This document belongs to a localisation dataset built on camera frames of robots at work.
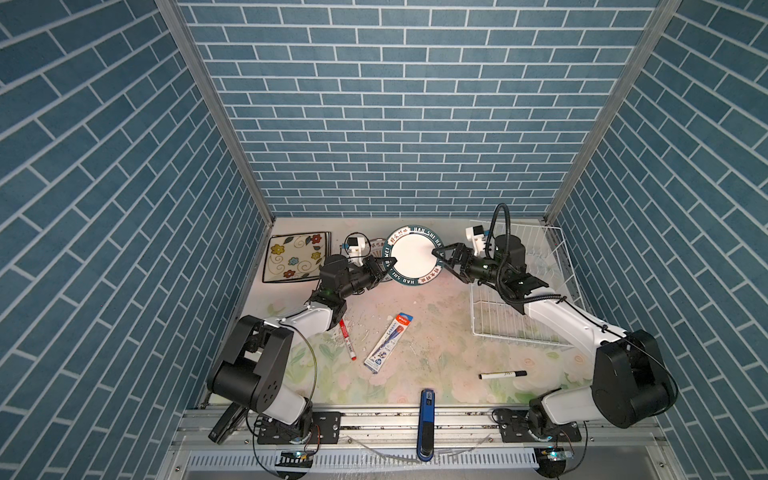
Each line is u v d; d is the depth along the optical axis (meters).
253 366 0.44
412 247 0.84
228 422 0.72
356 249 0.80
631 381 0.43
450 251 0.74
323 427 0.74
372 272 0.75
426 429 0.74
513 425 0.74
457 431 0.74
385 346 0.87
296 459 0.72
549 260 1.08
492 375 0.82
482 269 0.71
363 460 0.77
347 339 0.89
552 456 0.72
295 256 1.05
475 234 0.77
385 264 0.81
